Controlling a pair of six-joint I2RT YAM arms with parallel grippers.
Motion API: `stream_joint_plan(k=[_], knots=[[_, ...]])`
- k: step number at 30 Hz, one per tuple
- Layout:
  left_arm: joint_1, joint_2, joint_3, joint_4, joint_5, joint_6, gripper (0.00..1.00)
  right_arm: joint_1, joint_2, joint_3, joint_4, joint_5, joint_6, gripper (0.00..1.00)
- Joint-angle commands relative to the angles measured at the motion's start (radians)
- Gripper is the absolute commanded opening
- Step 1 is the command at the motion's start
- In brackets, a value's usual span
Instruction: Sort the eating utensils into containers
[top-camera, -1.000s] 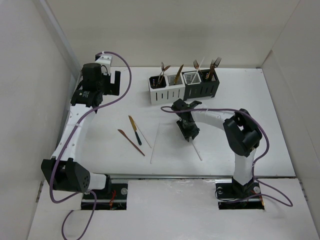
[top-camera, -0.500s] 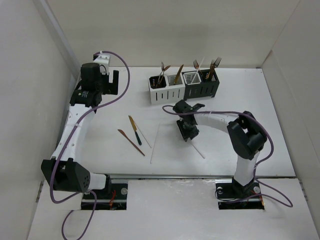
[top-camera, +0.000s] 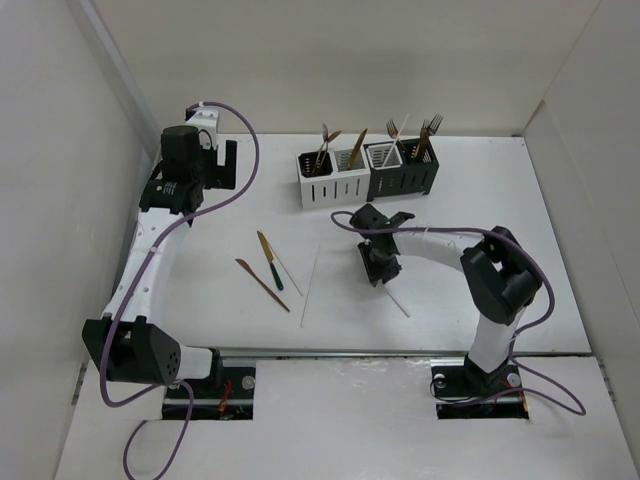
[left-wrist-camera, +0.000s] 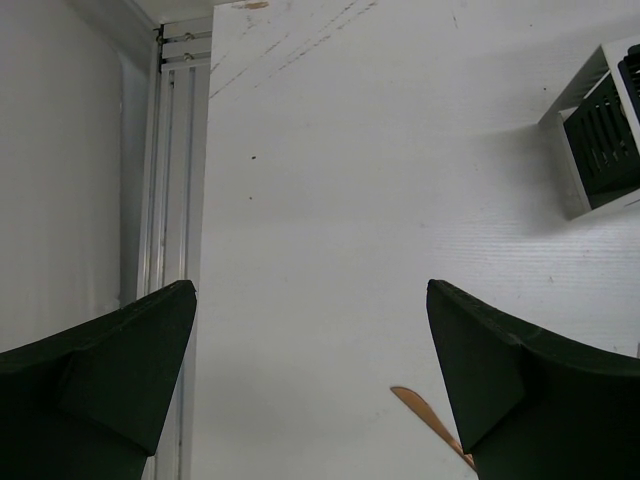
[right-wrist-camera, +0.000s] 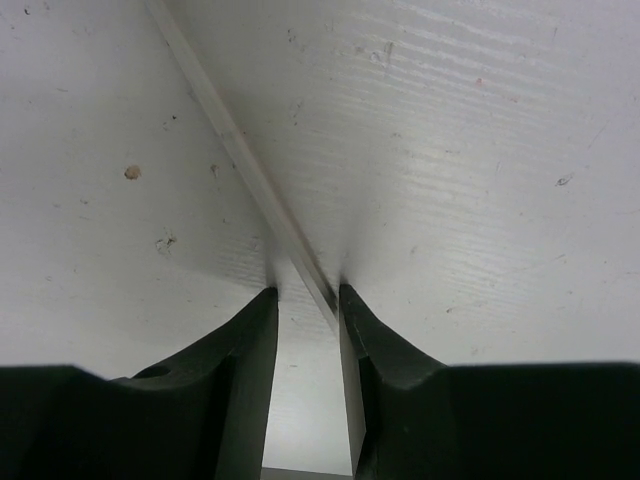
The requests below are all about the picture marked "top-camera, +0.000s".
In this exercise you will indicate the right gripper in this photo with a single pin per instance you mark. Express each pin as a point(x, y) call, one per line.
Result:
point(376, 274)

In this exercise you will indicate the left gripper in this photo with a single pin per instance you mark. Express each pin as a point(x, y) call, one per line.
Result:
point(220, 176)

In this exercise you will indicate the gold knife green handle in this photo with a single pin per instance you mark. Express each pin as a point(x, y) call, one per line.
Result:
point(270, 259)
point(356, 149)

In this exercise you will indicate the white chopstick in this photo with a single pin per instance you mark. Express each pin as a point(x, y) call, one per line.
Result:
point(395, 300)
point(287, 272)
point(395, 142)
point(310, 287)

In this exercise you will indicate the gold fork green handle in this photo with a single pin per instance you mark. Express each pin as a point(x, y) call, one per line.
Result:
point(425, 137)

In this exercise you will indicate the silver metal spoon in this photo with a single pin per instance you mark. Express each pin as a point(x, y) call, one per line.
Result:
point(325, 137)

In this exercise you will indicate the rose gold metal fork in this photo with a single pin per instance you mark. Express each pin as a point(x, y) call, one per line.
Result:
point(390, 129)

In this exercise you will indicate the black metal fork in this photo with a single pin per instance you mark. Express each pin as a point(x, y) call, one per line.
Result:
point(432, 127)

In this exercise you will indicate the brown wooden fork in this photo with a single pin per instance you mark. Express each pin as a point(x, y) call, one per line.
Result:
point(397, 138)

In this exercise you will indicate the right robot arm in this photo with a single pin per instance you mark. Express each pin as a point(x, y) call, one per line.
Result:
point(501, 278)

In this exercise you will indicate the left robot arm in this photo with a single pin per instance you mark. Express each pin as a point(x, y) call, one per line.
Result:
point(182, 156)

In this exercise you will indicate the white slotted insert bin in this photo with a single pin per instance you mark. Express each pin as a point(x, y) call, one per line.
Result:
point(383, 156)

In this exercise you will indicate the black insert bin left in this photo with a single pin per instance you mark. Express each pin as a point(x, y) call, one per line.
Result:
point(306, 165)

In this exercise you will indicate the black slotted insert bin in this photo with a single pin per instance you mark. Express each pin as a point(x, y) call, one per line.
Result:
point(415, 153)

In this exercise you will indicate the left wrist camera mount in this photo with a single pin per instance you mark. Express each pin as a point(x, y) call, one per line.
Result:
point(205, 119)

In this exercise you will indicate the white utensil holder frame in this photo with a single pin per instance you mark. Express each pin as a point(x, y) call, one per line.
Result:
point(335, 189)

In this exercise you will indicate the black utensil holder frame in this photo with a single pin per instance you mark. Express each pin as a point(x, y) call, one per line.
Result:
point(407, 179)

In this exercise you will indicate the aluminium rail front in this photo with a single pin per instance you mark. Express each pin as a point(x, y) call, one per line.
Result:
point(340, 353)

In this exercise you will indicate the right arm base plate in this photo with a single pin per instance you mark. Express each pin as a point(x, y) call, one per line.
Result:
point(462, 394)

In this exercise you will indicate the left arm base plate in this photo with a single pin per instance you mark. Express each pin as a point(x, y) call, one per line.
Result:
point(229, 398)

